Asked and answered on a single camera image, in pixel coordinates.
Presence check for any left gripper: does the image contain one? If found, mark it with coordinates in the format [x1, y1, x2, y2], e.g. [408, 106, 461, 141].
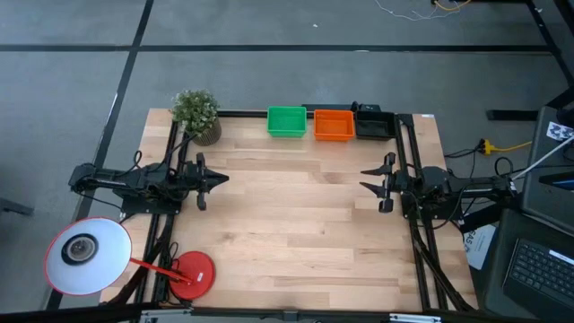
[195, 152, 230, 212]

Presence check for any black plastic basket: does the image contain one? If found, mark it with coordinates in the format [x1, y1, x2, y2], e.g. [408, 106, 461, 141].
[354, 109, 398, 142]

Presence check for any white paper sheet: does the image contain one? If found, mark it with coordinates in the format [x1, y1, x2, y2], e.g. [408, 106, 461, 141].
[464, 223, 497, 271]

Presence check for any orange plastic basket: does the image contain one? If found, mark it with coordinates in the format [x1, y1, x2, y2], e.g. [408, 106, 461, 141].
[313, 109, 356, 143]

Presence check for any white floor cable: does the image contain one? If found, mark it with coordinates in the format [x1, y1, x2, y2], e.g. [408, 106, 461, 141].
[374, 0, 463, 22]

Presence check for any yellow power cable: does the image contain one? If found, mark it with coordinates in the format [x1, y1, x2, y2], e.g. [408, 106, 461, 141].
[477, 138, 533, 156]

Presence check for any black aluminium table frame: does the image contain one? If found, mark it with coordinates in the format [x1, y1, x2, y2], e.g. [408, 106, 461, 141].
[100, 103, 479, 323]

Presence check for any potted plant in ribbed pot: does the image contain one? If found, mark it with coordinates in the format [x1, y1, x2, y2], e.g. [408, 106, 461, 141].
[170, 88, 223, 147]

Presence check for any red desk lamp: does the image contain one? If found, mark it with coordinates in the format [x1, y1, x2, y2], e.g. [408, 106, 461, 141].
[43, 216, 217, 301]

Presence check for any black laptop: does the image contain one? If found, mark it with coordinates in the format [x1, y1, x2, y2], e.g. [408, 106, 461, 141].
[501, 237, 574, 322]

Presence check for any laptop computer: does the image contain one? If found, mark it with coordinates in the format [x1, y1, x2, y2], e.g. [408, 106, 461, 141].
[483, 208, 574, 323]

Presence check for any dark grey side desk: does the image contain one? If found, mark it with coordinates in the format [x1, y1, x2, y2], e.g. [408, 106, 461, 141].
[519, 105, 574, 234]

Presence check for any silver aluminium rail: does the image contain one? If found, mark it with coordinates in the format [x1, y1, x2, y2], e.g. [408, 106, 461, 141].
[388, 312, 443, 323]
[140, 309, 195, 323]

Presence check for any white rod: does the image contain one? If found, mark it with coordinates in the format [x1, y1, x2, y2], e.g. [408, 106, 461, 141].
[510, 134, 574, 181]

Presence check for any black floor bracket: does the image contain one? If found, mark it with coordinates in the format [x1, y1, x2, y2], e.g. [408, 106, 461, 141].
[486, 109, 539, 121]

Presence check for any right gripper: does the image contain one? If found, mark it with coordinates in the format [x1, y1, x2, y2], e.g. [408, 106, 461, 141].
[359, 151, 405, 214]

